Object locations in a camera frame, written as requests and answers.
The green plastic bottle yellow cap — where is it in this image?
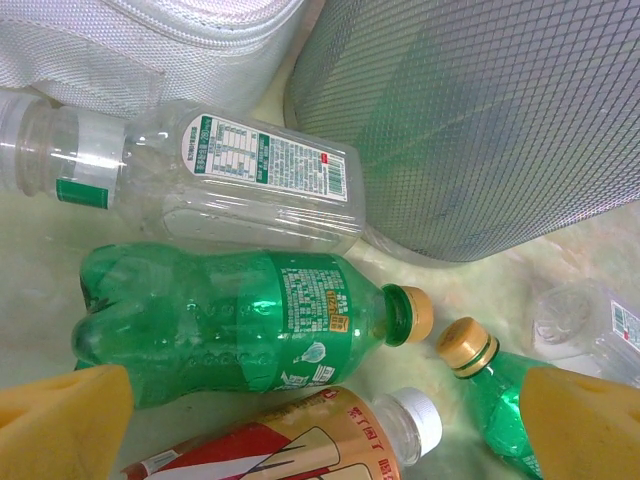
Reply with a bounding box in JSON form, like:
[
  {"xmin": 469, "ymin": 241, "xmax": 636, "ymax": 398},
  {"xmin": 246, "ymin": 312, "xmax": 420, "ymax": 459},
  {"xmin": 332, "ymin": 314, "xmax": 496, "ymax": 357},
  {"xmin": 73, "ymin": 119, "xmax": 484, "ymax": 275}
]
[
  {"xmin": 71, "ymin": 241, "xmax": 435, "ymax": 411},
  {"xmin": 435, "ymin": 316, "xmax": 556, "ymax": 480}
]

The clear plastic trash bin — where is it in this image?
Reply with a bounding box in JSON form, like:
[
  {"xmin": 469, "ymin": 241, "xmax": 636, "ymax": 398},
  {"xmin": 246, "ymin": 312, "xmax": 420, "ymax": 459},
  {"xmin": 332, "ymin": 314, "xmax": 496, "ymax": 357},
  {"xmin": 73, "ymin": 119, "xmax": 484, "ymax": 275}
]
[{"xmin": 283, "ymin": 0, "xmax": 640, "ymax": 264}]

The white mesh storage box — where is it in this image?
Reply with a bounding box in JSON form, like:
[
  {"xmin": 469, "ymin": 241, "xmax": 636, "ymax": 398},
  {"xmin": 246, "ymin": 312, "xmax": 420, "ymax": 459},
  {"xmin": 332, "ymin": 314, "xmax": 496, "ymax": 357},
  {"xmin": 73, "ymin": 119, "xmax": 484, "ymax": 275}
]
[{"xmin": 0, "ymin": 0, "xmax": 321, "ymax": 121}]

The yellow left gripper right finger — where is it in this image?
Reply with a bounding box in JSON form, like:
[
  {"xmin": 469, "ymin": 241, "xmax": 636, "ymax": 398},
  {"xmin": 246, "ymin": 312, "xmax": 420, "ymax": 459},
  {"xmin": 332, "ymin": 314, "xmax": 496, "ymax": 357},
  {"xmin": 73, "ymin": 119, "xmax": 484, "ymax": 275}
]
[{"xmin": 521, "ymin": 367, "xmax": 640, "ymax": 480}]

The red label bottle white cap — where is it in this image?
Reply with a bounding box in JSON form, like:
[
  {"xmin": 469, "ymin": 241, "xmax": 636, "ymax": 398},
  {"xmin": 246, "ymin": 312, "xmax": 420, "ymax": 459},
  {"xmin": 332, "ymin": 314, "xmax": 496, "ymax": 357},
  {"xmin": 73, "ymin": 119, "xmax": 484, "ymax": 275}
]
[{"xmin": 119, "ymin": 384, "xmax": 444, "ymax": 480}]

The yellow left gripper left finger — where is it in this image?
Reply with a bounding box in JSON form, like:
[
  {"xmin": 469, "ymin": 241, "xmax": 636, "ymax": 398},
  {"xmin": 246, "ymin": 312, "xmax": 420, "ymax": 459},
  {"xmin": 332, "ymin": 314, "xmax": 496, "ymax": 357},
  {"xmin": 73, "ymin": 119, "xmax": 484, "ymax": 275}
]
[{"xmin": 0, "ymin": 363, "xmax": 135, "ymax": 480}]

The clear bottle green white label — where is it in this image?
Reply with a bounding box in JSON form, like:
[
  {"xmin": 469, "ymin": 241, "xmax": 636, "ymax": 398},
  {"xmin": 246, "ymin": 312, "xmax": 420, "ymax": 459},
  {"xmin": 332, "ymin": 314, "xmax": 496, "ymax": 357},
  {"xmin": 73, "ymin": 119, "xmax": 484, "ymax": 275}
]
[
  {"xmin": 519, "ymin": 282, "xmax": 640, "ymax": 389},
  {"xmin": 0, "ymin": 94, "xmax": 369, "ymax": 256}
]

